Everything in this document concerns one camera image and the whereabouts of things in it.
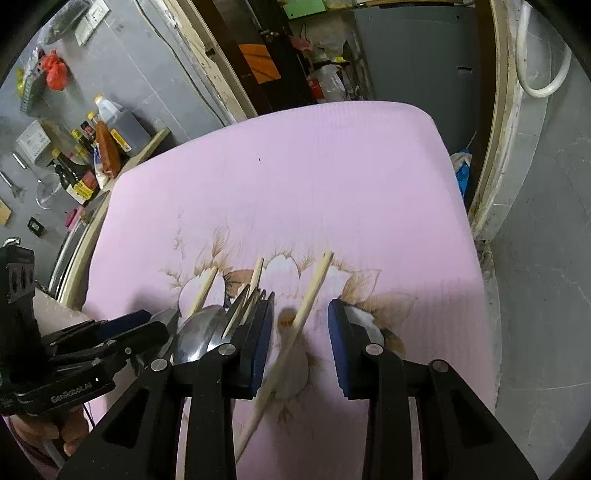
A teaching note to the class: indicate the dark oil jug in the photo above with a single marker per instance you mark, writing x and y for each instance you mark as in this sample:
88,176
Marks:
122,127

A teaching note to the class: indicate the person's left hand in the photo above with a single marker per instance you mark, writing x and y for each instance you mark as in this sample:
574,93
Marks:
69,431

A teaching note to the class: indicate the orange board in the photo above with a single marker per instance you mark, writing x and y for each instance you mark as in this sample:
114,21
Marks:
258,62

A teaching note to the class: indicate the wooden knife rack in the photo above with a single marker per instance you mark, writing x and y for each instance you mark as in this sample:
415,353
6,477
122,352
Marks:
3,212

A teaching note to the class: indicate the red plastic bag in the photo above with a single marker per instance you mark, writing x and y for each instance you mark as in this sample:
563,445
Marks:
53,69

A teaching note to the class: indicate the grey wall basket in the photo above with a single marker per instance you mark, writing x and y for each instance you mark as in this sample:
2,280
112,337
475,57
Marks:
32,90

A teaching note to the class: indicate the yellow cap sauce bottle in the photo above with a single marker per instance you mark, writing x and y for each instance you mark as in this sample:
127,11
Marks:
77,138

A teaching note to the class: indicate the green box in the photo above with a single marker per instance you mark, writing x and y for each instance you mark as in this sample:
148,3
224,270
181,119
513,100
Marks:
304,7

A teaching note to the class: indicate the grey refrigerator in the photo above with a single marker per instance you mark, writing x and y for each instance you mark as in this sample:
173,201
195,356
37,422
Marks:
415,60

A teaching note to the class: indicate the yellow packet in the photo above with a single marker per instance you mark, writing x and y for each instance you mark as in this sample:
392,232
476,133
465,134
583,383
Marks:
21,78

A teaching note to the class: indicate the clear plastic bag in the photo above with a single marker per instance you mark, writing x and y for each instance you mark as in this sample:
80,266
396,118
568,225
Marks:
330,78

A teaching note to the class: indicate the wooden door frame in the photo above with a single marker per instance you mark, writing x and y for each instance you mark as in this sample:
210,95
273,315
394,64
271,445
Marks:
217,78

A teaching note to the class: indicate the white wall socket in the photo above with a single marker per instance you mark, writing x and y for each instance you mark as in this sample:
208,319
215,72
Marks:
92,18

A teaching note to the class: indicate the pink soap dish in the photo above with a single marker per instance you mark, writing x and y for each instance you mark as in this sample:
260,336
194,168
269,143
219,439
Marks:
71,219

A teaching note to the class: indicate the large metal spoon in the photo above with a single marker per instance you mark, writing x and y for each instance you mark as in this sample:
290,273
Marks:
201,334

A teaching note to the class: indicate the wooden chopstick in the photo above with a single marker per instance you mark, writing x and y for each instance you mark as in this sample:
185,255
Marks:
256,274
205,288
307,302

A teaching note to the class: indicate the clear bag of dried goods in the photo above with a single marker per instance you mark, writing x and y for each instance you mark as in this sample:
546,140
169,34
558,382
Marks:
67,18

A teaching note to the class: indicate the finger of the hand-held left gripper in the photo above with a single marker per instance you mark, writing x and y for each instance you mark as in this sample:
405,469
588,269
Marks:
138,339
131,319

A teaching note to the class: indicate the orange chilli powder bag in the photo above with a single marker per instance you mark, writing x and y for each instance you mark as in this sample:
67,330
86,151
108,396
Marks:
107,152

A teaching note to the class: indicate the white wall box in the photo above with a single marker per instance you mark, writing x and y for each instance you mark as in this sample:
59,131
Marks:
34,138

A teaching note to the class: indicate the dark pump bottle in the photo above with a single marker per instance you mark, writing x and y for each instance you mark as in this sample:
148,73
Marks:
64,177

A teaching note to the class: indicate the black wall holder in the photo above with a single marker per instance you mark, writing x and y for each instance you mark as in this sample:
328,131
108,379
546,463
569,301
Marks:
36,226

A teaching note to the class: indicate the metal spatula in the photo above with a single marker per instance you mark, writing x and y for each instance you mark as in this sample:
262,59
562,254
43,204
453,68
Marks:
11,184

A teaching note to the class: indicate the metal fork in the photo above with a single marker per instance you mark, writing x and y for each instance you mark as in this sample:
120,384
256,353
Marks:
244,302

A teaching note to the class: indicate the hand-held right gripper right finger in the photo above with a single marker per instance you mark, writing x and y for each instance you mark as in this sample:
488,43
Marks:
340,350

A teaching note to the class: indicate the pink floral cloth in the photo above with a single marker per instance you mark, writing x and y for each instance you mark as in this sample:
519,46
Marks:
300,184

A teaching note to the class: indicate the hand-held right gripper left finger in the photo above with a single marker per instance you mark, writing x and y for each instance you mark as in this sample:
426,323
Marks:
259,341

